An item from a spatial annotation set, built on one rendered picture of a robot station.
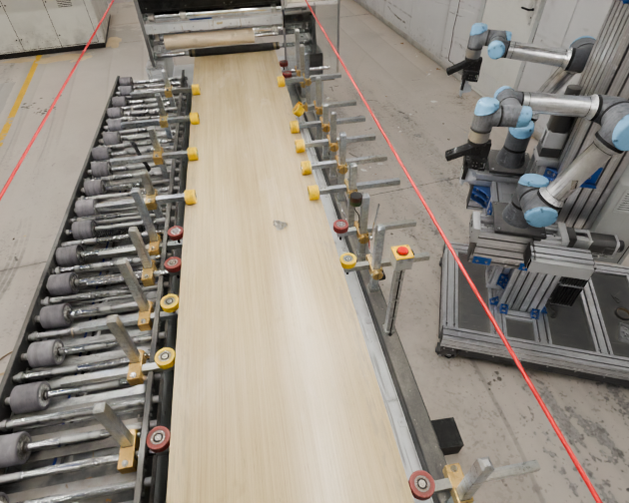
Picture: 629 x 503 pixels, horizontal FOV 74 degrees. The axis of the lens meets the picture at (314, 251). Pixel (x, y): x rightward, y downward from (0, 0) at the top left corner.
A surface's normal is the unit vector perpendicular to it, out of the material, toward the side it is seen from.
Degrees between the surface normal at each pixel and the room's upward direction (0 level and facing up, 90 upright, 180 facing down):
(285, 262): 0
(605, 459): 0
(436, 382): 0
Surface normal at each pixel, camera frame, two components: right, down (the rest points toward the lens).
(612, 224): -0.23, 0.69
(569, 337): -0.02, -0.71
